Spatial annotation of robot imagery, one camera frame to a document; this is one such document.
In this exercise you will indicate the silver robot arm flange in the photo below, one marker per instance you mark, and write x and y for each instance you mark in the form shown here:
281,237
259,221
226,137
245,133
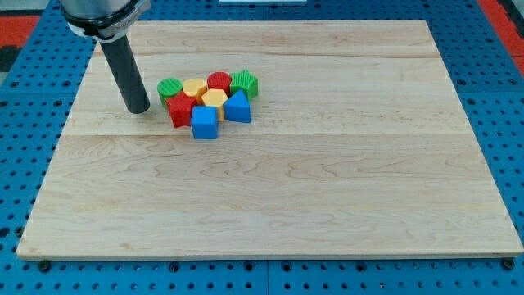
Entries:
103,20

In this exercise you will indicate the green star block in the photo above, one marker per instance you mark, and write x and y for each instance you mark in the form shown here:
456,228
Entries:
246,82

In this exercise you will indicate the red star block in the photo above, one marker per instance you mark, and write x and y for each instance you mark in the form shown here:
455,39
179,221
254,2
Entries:
180,109

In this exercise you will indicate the blue triangle block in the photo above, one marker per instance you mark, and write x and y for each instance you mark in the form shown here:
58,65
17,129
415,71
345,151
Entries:
237,108

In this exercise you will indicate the blue cube block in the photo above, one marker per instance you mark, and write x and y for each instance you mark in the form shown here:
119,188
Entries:
204,122

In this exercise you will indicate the yellow hexagon block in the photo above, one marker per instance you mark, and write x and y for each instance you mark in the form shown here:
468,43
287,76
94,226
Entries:
215,98

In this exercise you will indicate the red cylinder block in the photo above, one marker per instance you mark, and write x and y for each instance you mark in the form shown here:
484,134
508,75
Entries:
219,80

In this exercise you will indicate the light wooden board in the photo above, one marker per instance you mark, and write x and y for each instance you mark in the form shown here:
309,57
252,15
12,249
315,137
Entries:
358,148

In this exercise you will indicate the green cylinder block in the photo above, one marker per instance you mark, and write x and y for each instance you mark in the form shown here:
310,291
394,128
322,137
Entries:
168,88

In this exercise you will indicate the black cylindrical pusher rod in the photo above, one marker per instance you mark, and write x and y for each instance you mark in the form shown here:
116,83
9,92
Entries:
120,58

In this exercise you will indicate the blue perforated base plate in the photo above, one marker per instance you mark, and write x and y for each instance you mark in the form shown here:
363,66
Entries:
41,85

